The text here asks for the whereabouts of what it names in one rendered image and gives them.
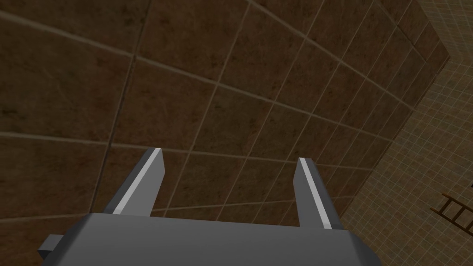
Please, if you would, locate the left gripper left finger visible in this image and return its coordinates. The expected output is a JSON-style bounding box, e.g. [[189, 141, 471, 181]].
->
[[103, 147, 165, 218]]

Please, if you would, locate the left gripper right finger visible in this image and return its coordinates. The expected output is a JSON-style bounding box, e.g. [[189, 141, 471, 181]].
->
[[292, 157, 344, 230]]

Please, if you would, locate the brown wooden ladder rack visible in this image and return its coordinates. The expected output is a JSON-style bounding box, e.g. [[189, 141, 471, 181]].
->
[[430, 183, 473, 236]]

